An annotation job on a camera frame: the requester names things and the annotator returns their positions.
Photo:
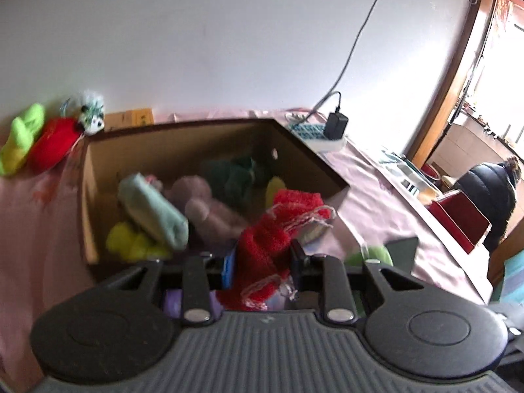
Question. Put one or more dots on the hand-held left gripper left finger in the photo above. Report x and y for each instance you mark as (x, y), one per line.
(229, 272)

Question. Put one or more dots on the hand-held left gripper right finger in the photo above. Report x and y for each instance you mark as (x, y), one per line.
(297, 270)

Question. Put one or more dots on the red knitted cloth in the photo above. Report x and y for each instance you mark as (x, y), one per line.
(266, 245)

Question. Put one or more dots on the brown teddy bear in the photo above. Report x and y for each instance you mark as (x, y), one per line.
(204, 208)

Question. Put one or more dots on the green dog plush toy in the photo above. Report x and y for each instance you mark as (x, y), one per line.
(374, 254)

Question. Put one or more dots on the yellow soft toy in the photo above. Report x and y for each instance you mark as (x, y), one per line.
(275, 190)

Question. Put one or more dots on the dark green cloth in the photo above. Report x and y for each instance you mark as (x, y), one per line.
(233, 180)

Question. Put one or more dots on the light green cloth pouch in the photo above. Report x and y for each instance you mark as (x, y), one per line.
(155, 213)

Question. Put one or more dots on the yellow fluffy cloth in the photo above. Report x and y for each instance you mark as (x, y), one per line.
(129, 241)

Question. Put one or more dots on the brown cardboard box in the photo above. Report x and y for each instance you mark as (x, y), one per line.
(184, 147)

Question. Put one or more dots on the purple plastic packet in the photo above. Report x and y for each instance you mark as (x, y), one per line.
(172, 303)

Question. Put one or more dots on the red box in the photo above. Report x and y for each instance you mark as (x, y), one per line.
(462, 213)

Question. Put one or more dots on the white power strip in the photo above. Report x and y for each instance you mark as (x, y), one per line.
(315, 137)

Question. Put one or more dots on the white box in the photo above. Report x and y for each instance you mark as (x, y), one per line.
(409, 176)

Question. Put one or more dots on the black charger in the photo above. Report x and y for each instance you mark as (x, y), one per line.
(335, 126)

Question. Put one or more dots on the small tan cardboard box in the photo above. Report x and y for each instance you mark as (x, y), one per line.
(129, 119)

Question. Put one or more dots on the small panda plush toy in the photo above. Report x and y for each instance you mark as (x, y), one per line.
(93, 118)

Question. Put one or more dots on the red plush toy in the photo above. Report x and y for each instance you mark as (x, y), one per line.
(53, 143)

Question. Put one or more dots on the lime green plush toy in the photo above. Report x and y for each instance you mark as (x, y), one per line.
(20, 139)

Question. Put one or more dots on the wooden door frame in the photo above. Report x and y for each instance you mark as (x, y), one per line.
(450, 86)

